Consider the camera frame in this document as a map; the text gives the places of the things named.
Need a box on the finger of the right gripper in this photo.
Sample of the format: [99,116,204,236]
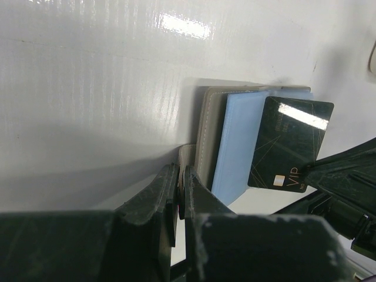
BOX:
[302,139,375,212]

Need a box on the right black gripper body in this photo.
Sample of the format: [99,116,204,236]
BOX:
[276,191,375,256]

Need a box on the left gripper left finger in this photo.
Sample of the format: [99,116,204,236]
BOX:
[113,163,179,281]

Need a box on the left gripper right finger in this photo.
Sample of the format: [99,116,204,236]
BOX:
[179,166,234,281]

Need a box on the black VIP credit card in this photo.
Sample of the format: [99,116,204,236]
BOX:
[248,96,334,193]

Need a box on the grey card holder wallet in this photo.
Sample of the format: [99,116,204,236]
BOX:
[179,85,313,206]

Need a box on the white plastic tray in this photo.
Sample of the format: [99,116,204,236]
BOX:
[367,42,376,75]

